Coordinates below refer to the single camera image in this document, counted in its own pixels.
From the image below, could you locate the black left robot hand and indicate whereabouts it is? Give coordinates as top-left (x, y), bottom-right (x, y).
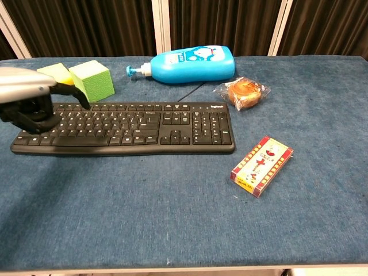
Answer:
top-left (0, 83), bottom-right (91, 135)

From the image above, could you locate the black Logitech keyboard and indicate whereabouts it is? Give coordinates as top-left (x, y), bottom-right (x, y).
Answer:
top-left (10, 101), bottom-right (236, 157)

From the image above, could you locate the yellow green sponge block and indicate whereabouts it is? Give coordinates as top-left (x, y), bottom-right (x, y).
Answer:
top-left (36, 63), bottom-right (75, 86)

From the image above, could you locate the green foam cube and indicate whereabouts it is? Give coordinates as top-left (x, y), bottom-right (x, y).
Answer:
top-left (68, 60), bottom-right (116, 103)

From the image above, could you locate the dark pleated curtain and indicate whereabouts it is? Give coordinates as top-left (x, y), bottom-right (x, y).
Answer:
top-left (0, 0), bottom-right (368, 61)

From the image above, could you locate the blue pump lotion bottle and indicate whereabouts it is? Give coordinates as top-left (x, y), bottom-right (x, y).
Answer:
top-left (126, 45), bottom-right (235, 85)

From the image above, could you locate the blue table cloth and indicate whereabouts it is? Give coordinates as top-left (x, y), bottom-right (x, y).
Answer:
top-left (0, 55), bottom-right (368, 271)

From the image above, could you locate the plastic wrapped pastry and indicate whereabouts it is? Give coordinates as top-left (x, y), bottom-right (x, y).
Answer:
top-left (212, 76), bottom-right (271, 112)

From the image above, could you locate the red yellow printed box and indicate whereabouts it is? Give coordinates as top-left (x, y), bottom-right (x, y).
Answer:
top-left (229, 135), bottom-right (294, 199)

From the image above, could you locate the white frame post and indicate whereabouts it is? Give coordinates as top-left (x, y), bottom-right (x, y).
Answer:
top-left (0, 2), bottom-right (32, 60)
top-left (151, 0), bottom-right (172, 55)
top-left (267, 0), bottom-right (297, 56)

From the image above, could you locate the thin black cable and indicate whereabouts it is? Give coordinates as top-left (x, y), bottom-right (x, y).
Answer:
top-left (177, 81), bottom-right (206, 103)

